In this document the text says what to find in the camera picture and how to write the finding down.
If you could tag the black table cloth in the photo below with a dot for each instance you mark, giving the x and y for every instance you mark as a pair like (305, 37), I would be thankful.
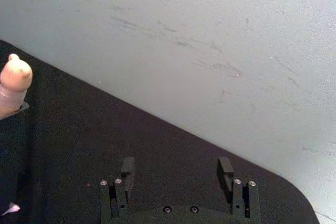
(110, 140)

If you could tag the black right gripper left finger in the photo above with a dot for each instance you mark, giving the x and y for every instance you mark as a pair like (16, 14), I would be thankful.
(127, 171)

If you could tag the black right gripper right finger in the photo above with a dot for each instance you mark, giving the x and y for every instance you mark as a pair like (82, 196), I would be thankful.
(225, 172)

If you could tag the small white plastic piece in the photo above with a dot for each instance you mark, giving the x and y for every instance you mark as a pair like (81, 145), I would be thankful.
(12, 208)

